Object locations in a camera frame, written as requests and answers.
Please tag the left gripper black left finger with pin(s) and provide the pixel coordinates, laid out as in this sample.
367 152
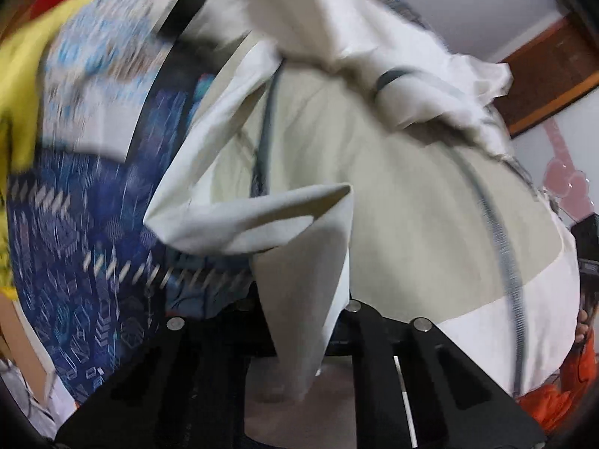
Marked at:
184 388

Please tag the person's right hand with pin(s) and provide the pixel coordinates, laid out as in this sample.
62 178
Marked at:
583 326

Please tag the white and beige jacket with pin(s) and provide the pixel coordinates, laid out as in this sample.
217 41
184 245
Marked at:
349 155

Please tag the yellow fleece blanket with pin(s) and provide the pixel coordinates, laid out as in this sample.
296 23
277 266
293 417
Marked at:
20 105

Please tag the blue patchwork bed quilt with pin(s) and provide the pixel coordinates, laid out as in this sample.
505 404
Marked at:
115 105

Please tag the brown wooden door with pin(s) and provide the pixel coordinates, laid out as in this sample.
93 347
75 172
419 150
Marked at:
550 72

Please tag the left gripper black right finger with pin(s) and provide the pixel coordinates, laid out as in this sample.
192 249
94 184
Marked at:
414 388

